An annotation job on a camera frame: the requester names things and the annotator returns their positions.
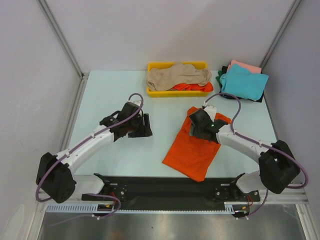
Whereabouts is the orange t-shirt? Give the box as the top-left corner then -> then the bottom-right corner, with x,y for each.
162,116 -> 221,182
172,82 -> 214,93

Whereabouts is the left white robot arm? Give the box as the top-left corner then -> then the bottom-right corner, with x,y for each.
36,100 -> 152,204

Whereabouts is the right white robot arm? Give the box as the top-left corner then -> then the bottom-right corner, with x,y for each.
188,108 -> 301,201

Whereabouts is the orange t-shirt in tray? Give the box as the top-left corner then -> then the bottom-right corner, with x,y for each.
172,82 -> 214,93

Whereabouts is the yellow plastic tray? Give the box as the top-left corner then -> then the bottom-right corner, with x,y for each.
146,61 -> 214,98

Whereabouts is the beige t-shirt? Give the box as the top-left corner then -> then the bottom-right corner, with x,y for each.
146,62 -> 212,91

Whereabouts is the green folded t-shirt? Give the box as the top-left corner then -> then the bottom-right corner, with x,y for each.
215,70 -> 226,88

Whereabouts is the light blue folded t-shirt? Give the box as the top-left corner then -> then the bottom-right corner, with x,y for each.
219,64 -> 270,101

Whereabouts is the black folded t-shirt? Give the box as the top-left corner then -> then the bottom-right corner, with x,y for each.
218,65 -> 265,104

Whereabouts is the pink folded t-shirt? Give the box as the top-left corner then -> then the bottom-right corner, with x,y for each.
227,59 -> 262,74

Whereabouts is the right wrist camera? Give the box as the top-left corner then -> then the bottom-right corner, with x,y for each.
202,105 -> 217,121

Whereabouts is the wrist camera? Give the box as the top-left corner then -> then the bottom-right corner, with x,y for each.
127,100 -> 142,108
202,105 -> 217,121

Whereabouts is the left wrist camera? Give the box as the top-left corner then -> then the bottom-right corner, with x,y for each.
127,100 -> 142,108

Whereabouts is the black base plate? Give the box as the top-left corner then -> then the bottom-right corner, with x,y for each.
81,174 -> 260,209

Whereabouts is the left aluminium frame post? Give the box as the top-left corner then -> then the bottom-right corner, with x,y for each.
36,0 -> 89,151

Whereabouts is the aluminium frame post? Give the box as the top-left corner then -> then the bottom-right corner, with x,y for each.
36,0 -> 89,151
260,0 -> 303,70

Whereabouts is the white slotted cable duct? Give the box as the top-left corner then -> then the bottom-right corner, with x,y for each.
45,203 -> 248,215

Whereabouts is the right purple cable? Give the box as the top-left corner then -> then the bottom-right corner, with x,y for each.
203,92 -> 310,221

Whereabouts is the right aluminium frame post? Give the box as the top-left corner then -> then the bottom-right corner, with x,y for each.
260,0 -> 303,70

